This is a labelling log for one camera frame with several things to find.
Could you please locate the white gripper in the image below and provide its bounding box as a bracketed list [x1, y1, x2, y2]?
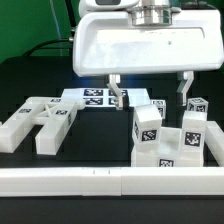
[73, 10, 224, 110]

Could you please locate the white chair seat part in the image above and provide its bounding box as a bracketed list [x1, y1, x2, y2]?
[131, 127, 204, 167]

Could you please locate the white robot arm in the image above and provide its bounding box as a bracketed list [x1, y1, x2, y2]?
[73, 0, 224, 109]

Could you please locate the white marker base plate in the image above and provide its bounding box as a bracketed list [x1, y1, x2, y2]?
[61, 88, 150, 107]

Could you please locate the white right rail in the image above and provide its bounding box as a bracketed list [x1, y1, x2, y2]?
[205, 121, 224, 167]

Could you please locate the white rail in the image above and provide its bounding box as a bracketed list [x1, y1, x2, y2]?
[205, 121, 224, 167]
[0, 167, 224, 197]

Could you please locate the white chair back frame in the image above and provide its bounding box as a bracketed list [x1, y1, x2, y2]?
[0, 97, 85, 155]

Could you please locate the black hanging cable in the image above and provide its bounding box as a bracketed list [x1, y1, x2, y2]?
[64, 0, 80, 34]

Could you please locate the black cable on table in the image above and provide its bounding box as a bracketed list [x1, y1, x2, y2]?
[22, 37, 76, 57]

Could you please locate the white front rail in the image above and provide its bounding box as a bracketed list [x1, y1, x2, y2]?
[0, 167, 224, 197]

